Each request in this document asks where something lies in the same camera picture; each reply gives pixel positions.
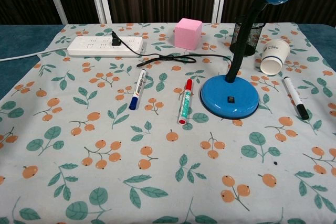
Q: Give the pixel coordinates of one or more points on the blue desk lamp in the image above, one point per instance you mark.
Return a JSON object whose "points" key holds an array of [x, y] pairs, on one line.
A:
{"points": [[228, 95]]}

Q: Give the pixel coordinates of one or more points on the red-capped whiteboard marker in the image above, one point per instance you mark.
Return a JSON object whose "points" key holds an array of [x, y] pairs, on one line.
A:
{"points": [[186, 100]]}

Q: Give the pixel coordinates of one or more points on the blue-capped whiteboard marker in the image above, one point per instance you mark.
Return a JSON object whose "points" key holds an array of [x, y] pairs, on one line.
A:
{"points": [[138, 89]]}

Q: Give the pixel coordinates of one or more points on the floral orange-fruit tablecloth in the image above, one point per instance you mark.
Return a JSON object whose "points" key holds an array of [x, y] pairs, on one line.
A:
{"points": [[157, 155]]}

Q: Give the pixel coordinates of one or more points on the pink cube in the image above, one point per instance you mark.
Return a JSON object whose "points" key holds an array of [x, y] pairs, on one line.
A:
{"points": [[187, 35]]}

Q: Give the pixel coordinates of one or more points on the white power strip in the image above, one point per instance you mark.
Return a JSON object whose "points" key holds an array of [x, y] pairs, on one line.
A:
{"points": [[86, 47]]}

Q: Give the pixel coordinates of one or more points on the black mesh pen holder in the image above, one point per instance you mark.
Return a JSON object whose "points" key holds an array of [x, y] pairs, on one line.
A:
{"points": [[253, 35]]}

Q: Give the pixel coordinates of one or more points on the white light bulb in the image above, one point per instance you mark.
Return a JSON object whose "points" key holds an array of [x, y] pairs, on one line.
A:
{"points": [[274, 53]]}

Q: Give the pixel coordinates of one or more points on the black-capped whiteboard marker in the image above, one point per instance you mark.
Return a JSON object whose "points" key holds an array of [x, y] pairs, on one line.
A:
{"points": [[294, 95]]}

